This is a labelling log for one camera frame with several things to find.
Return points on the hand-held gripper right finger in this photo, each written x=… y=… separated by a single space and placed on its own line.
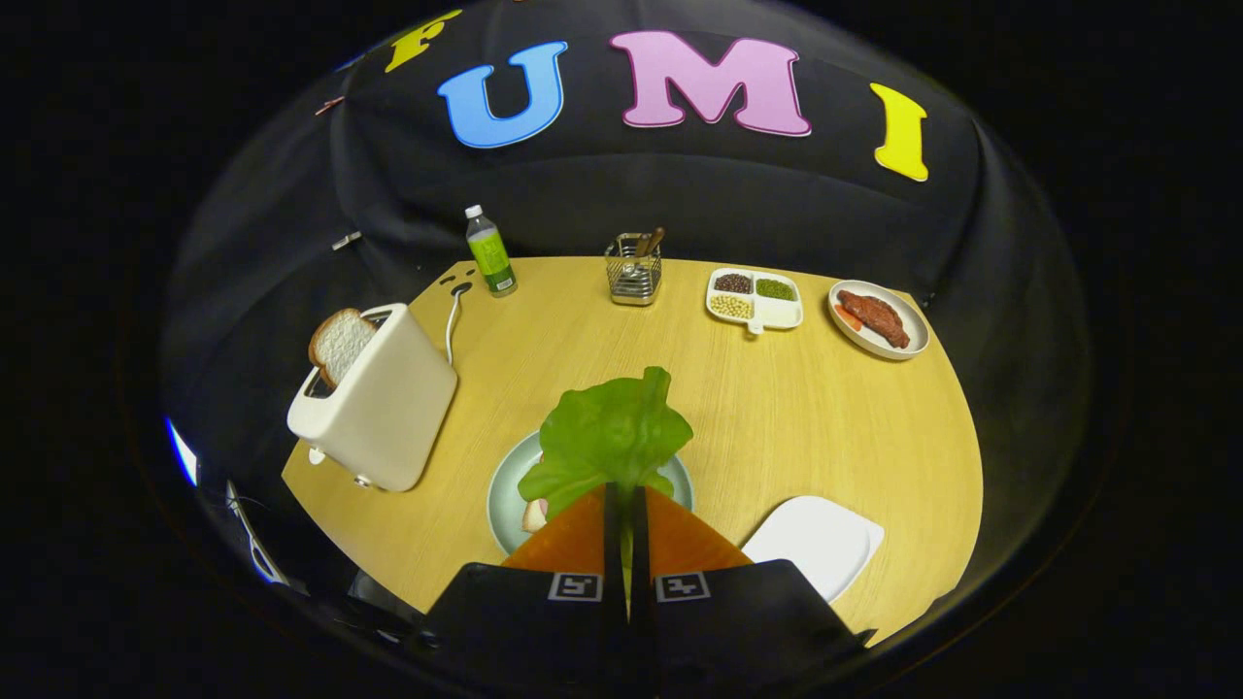
x=641 y=544

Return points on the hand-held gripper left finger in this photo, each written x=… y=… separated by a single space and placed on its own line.
x=614 y=544

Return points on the green lettuce leaf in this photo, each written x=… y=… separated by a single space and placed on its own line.
x=612 y=427

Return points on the toasted bread slice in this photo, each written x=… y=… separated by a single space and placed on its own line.
x=340 y=345

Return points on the small white bread slice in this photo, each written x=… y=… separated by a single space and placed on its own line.
x=534 y=516

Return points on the pale green round plate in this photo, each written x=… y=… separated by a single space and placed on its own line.
x=510 y=495

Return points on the square white plate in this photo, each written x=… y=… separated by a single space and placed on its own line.
x=816 y=544

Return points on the yellow soybeans pile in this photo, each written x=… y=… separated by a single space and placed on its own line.
x=730 y=307

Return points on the white toaster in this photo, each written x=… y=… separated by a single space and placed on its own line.
x=388 y=417

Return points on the white compartment dish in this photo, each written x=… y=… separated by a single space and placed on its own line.
x=780 y=313

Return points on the dark red beans pile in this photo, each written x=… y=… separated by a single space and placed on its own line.
x=733 y=283

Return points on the green beans pile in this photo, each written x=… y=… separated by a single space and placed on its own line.
x=775 y=288

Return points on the orange food strip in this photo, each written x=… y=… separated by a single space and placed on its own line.
x=848 y=317

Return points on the green label drink bottle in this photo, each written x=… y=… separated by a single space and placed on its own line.
x=490 y=254

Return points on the brown meat piece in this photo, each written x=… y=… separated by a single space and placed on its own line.
x=874 y=316

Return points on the black backdrop cloth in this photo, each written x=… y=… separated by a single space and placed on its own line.
x=680 y=194

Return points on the round white plate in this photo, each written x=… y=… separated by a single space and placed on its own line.
x=908 y=309

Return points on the white cloth clip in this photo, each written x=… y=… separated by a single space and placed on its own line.
x=347 y=240

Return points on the orange cloth clip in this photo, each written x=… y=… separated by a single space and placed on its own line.
x=329 y=105

